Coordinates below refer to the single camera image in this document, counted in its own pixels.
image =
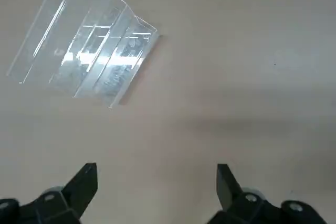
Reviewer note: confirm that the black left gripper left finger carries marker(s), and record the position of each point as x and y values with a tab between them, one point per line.
81	184

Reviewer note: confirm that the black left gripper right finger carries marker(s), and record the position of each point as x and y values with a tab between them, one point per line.
227	187

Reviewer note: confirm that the clear plastic holder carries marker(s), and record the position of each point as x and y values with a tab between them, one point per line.
78	51

